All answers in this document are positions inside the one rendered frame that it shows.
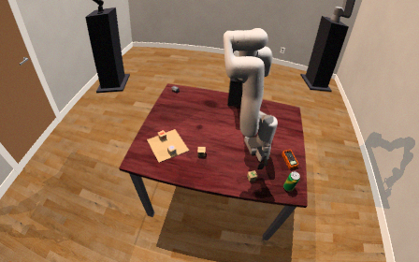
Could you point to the beige mat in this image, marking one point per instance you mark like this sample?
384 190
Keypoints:
159 147

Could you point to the green drink can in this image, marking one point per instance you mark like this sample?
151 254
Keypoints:
291 181

